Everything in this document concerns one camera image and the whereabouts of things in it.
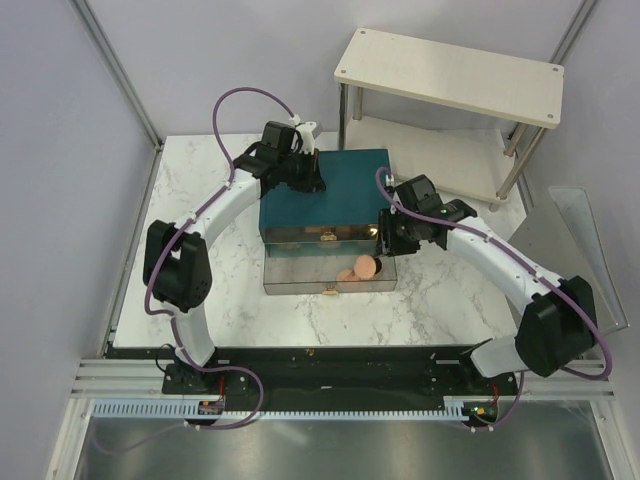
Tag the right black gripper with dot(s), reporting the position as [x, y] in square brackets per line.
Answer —
[388, 243]

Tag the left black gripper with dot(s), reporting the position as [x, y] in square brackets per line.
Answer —
[313, 181]

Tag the pink powder puff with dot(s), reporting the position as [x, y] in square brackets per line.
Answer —
[365, 267]
[346, 275]

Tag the teal drawer organizer box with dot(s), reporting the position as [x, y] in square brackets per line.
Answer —
[310, 237]

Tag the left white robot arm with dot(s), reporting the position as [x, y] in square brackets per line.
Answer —
[176, 269]

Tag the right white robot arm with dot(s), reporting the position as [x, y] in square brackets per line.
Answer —
[558, 320]

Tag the white two-tier shelf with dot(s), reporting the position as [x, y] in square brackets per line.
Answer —
[473, 163]

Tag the grey metal panel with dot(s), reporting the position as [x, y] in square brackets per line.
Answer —
[560, 234]

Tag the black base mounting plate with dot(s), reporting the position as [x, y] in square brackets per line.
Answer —
[339, 377]

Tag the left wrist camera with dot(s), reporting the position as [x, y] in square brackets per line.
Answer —
[306, 134]

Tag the white slotted cable duct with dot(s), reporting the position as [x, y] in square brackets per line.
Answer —
[193, 409]

